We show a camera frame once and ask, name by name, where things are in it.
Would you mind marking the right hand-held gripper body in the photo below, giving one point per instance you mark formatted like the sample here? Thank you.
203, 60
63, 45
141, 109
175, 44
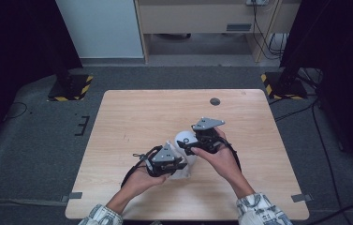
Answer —
207, 134

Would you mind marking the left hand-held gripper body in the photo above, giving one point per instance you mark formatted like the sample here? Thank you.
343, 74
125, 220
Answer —
163, 159

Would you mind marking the light grey cloth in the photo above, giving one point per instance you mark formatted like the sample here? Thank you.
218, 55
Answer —
180, 175

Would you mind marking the person's left hand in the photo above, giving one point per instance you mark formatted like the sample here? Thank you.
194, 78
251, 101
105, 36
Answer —
143, 184

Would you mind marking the person's right hand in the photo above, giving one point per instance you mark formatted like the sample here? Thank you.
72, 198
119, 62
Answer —
224, 162

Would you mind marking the dark round table grommet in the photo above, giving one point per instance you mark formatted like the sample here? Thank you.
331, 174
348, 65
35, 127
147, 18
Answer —
215, 101

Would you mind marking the striped black stand base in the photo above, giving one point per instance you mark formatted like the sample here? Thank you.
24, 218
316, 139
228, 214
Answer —
71, 89
285, 87

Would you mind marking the grey tape strip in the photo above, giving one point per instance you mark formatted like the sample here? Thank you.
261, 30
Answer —
301, 198
72, 197

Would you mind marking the grey label plate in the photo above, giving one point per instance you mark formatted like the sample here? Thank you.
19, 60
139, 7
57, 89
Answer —
238, 27

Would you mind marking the white power strip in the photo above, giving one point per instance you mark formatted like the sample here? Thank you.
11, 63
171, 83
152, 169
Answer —
257, 2

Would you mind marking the white cabinet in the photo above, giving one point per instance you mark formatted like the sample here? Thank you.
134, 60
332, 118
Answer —
102, 28

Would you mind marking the black curtain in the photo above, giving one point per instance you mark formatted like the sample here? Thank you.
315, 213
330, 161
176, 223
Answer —
345, 62
8, 47

